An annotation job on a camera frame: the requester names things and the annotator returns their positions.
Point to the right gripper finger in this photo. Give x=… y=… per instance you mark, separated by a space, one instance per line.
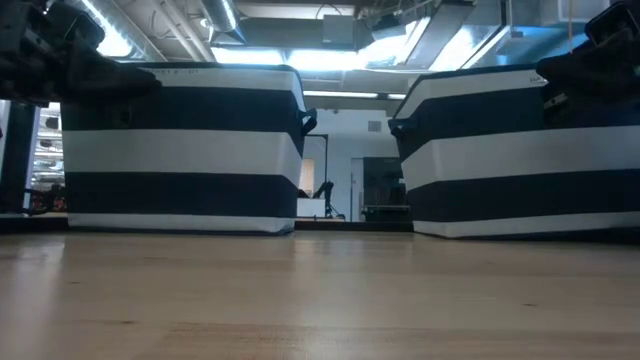
x=575 y=70

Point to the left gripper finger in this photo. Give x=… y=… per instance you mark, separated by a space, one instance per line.
x=110 y=80

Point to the navy white striped fabric bin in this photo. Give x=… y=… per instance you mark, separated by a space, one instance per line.
x=180 y=150
x=500 y=150

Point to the dark cabinet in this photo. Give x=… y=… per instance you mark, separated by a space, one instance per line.
x=385 y=185

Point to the long ceiling strip light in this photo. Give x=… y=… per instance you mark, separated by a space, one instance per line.
x=350 y=95

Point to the grey ceiling unit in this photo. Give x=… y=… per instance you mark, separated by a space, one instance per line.
x=340 y=32

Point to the white box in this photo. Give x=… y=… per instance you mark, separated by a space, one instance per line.
x=311 y=207

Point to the black tripod stand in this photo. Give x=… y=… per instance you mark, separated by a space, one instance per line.
x=327 y=192

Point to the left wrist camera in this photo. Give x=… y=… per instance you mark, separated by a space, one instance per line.
x=85 y=30

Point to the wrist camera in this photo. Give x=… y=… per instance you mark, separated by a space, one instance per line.
x=612 y=22
x=85 y=30

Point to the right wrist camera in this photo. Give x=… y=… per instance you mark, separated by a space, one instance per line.
x=612 y=22

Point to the silver ceiling duct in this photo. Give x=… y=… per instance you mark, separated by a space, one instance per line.
x=222 y=20

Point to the black metal table frame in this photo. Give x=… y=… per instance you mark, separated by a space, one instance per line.
x=350 y=226

